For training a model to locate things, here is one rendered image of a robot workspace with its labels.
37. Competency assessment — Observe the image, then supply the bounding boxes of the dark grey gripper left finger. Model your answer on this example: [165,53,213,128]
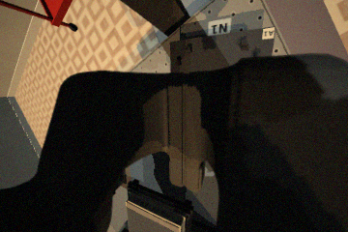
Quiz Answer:
[0,71,188,232]

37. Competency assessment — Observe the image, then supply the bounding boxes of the white label with black text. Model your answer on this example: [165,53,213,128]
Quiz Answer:
[208,17,231,36]

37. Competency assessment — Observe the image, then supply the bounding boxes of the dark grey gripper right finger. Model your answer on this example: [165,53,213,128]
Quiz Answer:
[185,53,348,232]

